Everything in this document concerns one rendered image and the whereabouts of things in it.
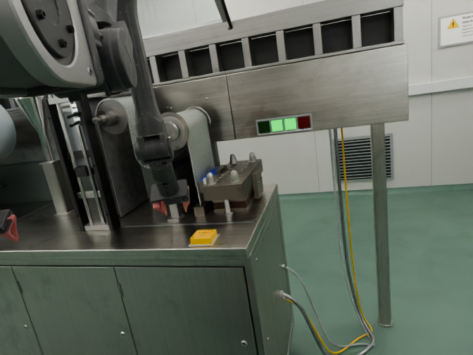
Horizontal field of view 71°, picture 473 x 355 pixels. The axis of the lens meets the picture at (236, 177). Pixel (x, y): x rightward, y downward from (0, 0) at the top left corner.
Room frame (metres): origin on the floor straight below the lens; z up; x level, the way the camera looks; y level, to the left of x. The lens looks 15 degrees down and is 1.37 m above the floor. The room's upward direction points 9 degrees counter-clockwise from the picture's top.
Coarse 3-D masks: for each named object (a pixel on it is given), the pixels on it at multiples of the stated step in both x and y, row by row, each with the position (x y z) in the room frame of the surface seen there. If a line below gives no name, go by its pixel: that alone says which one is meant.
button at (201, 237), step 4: (196, 232) 1.04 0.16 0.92; (200, 232) 1.03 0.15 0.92; (204, 232) 1.03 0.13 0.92; (208, 232) 1.02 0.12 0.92; (212, 232) 1.02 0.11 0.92; (216, 232) 1.04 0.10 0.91; (192, 236) 1.02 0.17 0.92; (196, 236) 1.01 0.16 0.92; (200, 236) 1.01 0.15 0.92; (204, 236) 1.00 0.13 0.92; (208, 236) 1.00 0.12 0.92; (212, 236) 1.00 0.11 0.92; (192, 240) 1.00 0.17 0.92; (196, 240) 0.99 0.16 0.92; (200, 240) 0.99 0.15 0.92; (204, 240) 0.99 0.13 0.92; (208, 240) 0.98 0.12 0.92; (212, 240) 1.00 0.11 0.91
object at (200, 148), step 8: (200, 136) 1.40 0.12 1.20; (208, 136) 1.49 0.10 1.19; (192, 144) 1.31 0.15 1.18; (200, 144) 1.38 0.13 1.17; (208, 144) 1.47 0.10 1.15; (192, 152) 1.29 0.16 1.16; (200, 152) 1.37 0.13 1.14; (208, 152) 1.46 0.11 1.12; (192, 160) 1.28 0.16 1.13; (200, 160) 1.35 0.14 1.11; (208, 160) 1.44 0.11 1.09; (192, 168) 1.28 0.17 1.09; (200, 168) 1.34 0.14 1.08; (208, 168) 1.43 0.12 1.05; (200, 176) 1.32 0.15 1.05
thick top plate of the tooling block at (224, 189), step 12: (228, 168) 1.46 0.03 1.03; (240, 168) 1.42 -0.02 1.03; (252, 168) 1.39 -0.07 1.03; (216, 180) 1.28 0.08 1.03; (228, 180) 1.25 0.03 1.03; (240, 180) 1.23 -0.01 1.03; (252, 180) 1.34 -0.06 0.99; (204, 192) 1.23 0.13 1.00; (216, 192) 1.21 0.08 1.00; (228, 192) 1.20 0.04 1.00; (240, 192) 1.18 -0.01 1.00
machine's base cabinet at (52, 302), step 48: (0, 288) 1.28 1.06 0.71; (48, 288) 1.20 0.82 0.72; (96, 288) 1.13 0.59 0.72; (144, 288) 1.07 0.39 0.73; (192, 288) 1.01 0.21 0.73; (240, 288) 0.96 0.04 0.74; (288, 288) 1.50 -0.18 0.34; (0, 336) 1.31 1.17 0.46; (48, 336) 1.23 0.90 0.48; (96, 336) 1.15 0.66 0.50; (144, 336) 1.08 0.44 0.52; (192, 336) 1.02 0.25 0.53; (240, 336) 0.97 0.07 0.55; (288, 336) 1.36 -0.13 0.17
